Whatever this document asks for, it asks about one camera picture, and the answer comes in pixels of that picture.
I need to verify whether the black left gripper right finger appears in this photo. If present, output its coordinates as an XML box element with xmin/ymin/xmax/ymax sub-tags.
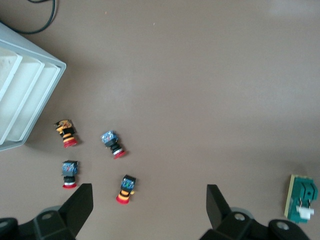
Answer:
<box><xmin>199</xmin><ymin>184</ymin><xmax>311</xmax><ymax>240</ymax></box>

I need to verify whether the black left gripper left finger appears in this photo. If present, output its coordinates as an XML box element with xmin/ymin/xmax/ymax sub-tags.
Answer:
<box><xmin>0</xmin><ymin>183</ymin><xmax>94</xmax><ymax>240</ymax></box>

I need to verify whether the red mushroom button blue block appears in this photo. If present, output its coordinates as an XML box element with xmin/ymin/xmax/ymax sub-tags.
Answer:
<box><xmin>100</xmin><ymin>129</ymin><xmax>125</xmax><ymax>160</ymax></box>
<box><xmin>61</xmin><ymin>160</ymin><xmax>80</xmax><ymax>189</ymax></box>

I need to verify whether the red button orange striped collar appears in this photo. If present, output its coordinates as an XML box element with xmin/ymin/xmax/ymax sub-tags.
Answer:
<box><xmin>115</xmin><ymin>174</ymin><xmax>138</xmax><ymax>205</ymax></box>

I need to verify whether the red button orange contact block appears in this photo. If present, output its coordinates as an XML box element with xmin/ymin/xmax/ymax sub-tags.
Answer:
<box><xmin>54</xmin><ymin>119</ymin><xmax>78</xmax><ymax>149</ymax></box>

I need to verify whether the brown paper table cover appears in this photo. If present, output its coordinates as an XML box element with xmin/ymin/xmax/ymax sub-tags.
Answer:
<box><xmin>0</xmin><ymin>0</ymin><xmax>320</xmax><ymax>240</ymax></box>

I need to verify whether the white tiered storage bin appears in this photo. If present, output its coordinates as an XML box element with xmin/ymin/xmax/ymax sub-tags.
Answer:
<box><xmin>0</xmin><ymin>21</ymin><xmax>67</xmax><ymax>152</ymax></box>

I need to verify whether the black cable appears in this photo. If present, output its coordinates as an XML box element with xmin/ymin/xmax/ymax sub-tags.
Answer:
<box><xmin>0</xmin><ymin>0</ymin><xmax>57</xmax><ymax>35</ymax></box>

